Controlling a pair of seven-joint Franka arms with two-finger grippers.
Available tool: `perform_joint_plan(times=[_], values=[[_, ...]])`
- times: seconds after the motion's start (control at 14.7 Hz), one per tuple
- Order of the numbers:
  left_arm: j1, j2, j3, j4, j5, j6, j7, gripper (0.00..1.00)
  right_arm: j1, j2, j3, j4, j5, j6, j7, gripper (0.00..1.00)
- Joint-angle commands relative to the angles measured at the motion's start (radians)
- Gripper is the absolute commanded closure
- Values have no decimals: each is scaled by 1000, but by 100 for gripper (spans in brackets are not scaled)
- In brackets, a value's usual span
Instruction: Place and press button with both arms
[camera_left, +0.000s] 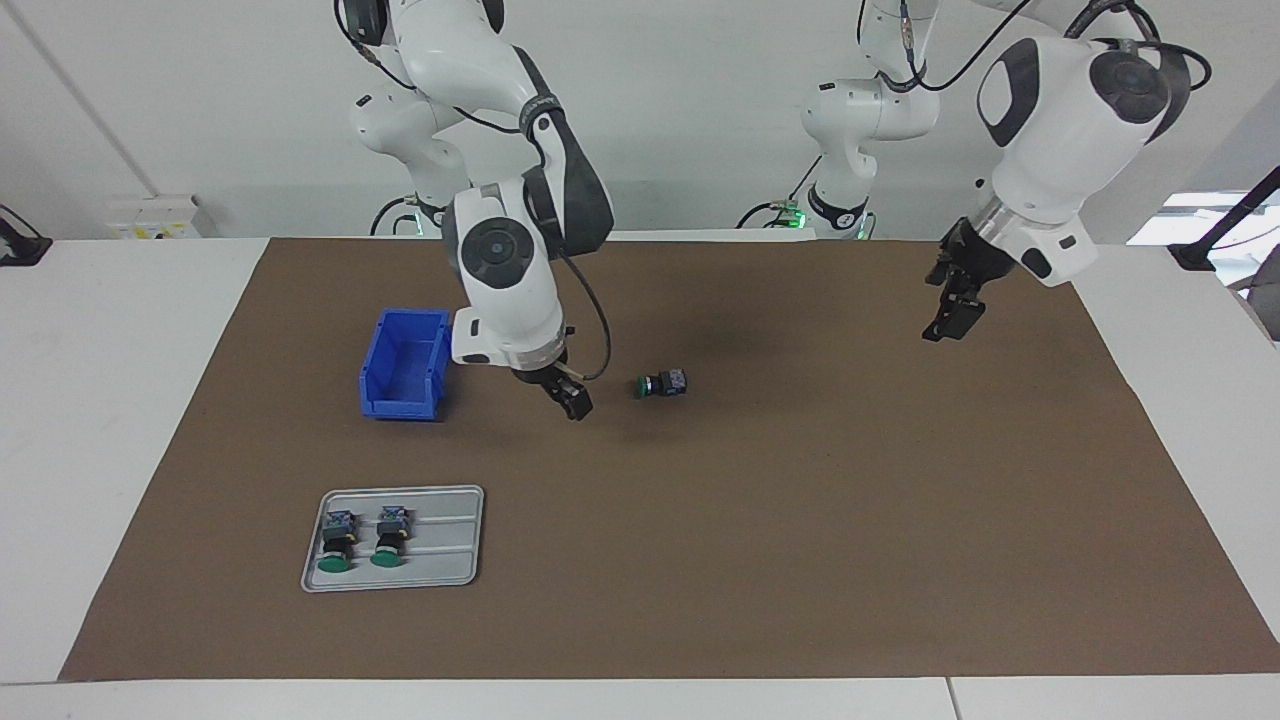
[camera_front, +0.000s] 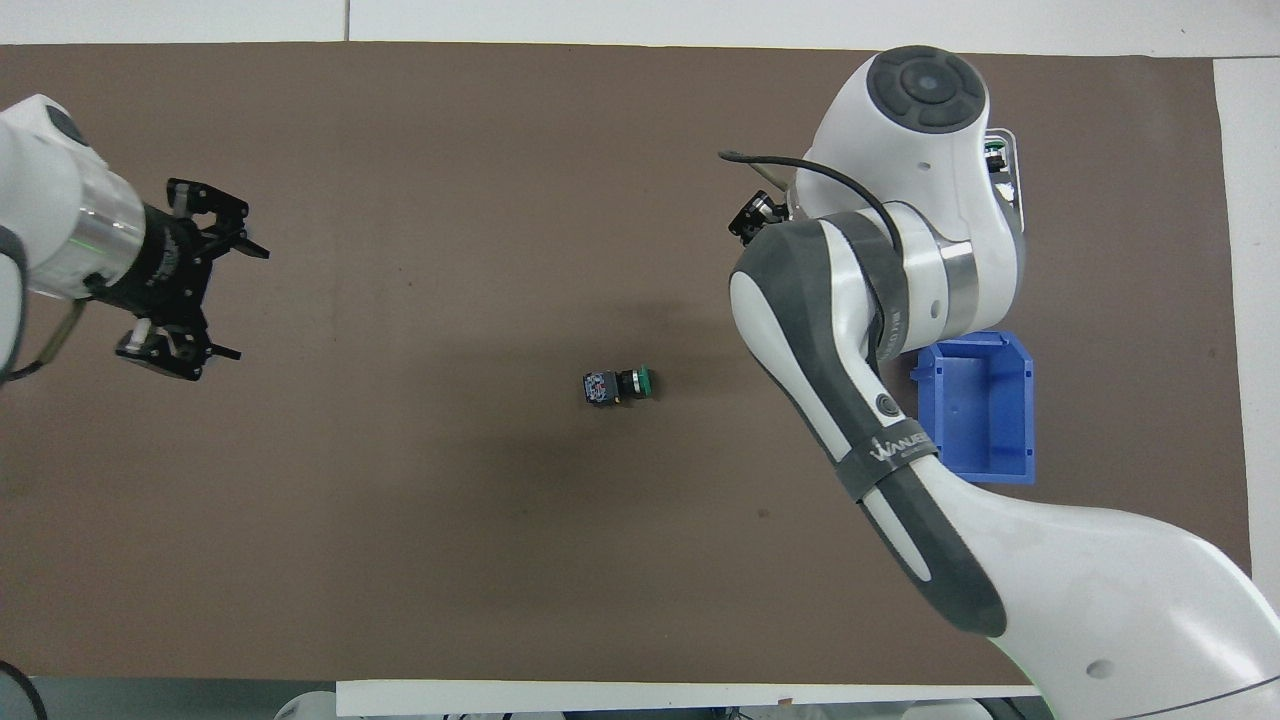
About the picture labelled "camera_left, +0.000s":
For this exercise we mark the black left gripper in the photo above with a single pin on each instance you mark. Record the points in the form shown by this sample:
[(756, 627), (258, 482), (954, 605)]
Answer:
[(980, 250)]

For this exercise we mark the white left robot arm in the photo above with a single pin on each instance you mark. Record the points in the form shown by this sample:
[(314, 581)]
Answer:
[(1050, 150)]

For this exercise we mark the grey chair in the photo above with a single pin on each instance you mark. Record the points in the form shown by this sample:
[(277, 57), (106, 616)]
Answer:
[(1268, 310)]

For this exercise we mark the grey metal tray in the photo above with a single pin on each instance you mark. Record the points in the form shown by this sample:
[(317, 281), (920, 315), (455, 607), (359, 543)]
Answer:
[(462, 575)]

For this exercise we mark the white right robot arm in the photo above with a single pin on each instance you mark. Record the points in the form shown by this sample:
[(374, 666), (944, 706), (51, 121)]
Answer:
[(500, 290)]

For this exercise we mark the white box with yellow labels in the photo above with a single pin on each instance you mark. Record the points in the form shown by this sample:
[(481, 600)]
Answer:
[(160, 218)]

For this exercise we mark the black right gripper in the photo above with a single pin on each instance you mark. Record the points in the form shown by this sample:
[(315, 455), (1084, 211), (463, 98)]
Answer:
[(545, 378)]

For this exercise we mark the green lit base connector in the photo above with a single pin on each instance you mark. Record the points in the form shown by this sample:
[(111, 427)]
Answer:
[(795, 214)]

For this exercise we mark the brown paper table mat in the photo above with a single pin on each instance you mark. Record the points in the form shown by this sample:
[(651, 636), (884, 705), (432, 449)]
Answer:
[(800, 550)]

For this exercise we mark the black angled stand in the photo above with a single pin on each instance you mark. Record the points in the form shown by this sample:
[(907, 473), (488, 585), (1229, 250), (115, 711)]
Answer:
[(1190, 258)]

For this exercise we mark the blue plastic storage bin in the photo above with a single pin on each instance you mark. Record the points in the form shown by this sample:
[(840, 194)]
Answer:
[(405, 405)]

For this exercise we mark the green push button switch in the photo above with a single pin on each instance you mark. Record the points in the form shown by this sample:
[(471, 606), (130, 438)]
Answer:
[(668, 383), (389, 540), (336, 545)]

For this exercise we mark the black device on table edge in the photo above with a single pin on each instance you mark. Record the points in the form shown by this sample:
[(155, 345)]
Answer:
[(20, 248)]

